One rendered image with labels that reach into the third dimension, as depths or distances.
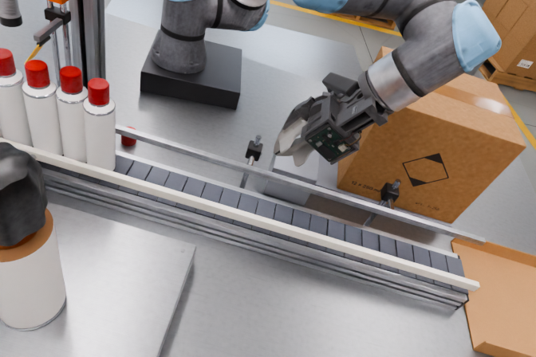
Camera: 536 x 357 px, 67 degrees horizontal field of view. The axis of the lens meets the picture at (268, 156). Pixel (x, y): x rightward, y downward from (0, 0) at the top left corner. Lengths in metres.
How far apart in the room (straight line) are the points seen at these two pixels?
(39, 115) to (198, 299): 0.42
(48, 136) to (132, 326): 0.37
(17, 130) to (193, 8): 0.48
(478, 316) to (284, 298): 0.42
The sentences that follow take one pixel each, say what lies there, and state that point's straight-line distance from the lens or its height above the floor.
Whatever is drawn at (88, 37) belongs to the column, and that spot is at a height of 1.08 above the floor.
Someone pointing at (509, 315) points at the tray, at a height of 0.83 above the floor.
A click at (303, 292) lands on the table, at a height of 0.83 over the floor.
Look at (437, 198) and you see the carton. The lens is 1.02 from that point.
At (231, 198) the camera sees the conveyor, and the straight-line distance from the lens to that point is 0.83.
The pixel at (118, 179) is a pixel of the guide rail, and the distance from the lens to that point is 0.80.
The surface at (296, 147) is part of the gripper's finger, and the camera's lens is 0.68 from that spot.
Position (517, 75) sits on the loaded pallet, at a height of 0.14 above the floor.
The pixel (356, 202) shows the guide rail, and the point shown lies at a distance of 0.82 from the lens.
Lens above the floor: 1.52
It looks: 43 degrees down
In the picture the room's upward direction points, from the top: 20 degrees clockwise
